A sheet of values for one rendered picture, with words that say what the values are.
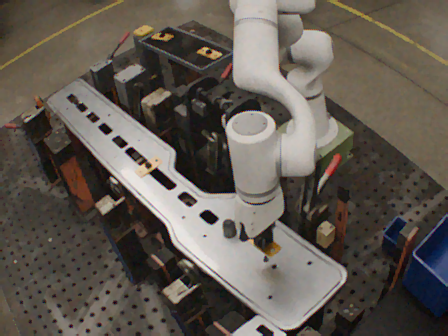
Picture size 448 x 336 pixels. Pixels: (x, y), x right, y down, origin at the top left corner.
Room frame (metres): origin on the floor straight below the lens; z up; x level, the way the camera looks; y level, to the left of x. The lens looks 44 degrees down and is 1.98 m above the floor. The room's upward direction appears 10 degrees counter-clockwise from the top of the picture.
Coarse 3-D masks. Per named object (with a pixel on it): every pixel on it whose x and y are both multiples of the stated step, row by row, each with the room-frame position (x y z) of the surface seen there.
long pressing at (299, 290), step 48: (96, 96) 1.50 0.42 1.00; (96, 144) 1.22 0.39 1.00; (144, 144) 1.16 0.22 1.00; (144, 192) 0.97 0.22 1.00; (192, 192) 0.94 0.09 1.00; (192, 240) 0.78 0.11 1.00; (288, 240) 0.72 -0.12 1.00; (240, 288) 0.61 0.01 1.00; (288, 288) 0.58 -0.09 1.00; (336, 288) 0.54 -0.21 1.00
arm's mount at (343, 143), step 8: (336, 120) 1.33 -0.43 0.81; (280, 128) 1.35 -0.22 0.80; (344, 128) 1.28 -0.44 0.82; (336, 136) 1.25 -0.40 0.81; (344, 136) 1.24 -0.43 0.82; (352, 136) 1.25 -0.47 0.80; (336, 144) 1.21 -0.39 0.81; (344, 144) 1.23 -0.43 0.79; (352, 144) 1.25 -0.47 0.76; (320, 152) 1.19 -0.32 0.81; (328, 152) 1.18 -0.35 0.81; (336, 152) 1.21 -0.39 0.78; (344, 152) 1.23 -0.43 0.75; (328, 160) 1.19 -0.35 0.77; (344, 160) 1.23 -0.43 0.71; (320, 176) 1.17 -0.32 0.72
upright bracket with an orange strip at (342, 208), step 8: (344, 192) 0.67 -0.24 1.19; (336, 200) 0.69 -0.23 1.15; (344, 200) 0.67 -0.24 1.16; (336, 208) 0.69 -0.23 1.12; (344, 208) 0.67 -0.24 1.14; (336, 216) 0.69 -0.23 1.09; (344, 216) 0.67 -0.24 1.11; (336, 224) 0.69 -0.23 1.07; (344, 224) 0.67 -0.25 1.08; (336, 232) 0.68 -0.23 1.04; (344, 232) 0.67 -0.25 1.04; (336, 240) 0.68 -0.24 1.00; (336, 248) 0.68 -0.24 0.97; (336, 256) 0.68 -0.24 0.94
